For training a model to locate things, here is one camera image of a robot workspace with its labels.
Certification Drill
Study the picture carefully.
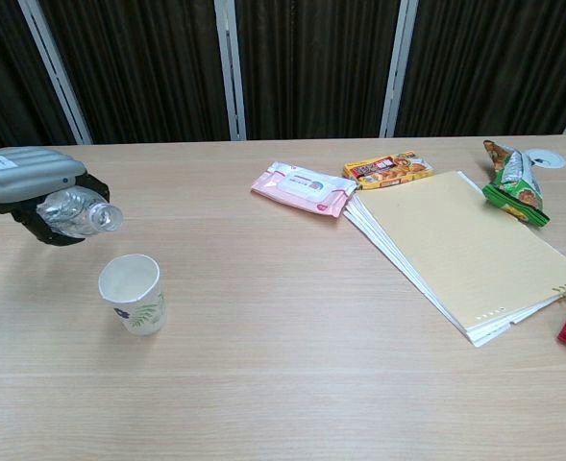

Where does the left black grey robot hand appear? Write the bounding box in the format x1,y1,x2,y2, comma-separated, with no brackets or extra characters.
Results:
0,146,111,247

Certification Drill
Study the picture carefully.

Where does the transparent plastic water bottle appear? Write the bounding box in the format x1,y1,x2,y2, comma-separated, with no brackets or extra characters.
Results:
36,186,125,240

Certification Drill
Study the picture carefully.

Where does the white paper cup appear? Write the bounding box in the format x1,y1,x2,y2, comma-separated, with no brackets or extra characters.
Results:
97,254,169,337

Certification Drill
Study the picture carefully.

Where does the black curtain panel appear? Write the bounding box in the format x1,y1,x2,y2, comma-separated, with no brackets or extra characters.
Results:
0,0,80,154
38,0,232,145
396,0,566,137
235,0,402,141

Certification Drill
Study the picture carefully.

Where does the pink wet wipes pack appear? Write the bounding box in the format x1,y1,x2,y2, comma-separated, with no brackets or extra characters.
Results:
250,160,358,220

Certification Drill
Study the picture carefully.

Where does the yellow biscuit box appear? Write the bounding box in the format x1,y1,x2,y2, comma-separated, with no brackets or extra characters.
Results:
342,149,434,191

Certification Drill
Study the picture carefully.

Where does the beige spiral notebook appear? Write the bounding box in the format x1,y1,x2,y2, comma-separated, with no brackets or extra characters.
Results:
342,169,566,348

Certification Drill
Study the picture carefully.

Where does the green snack bag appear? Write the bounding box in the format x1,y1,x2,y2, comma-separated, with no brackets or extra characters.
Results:
481,139,552,228

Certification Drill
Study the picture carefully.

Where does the white round cable grommet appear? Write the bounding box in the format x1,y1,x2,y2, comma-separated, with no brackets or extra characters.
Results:
522,148,566,170

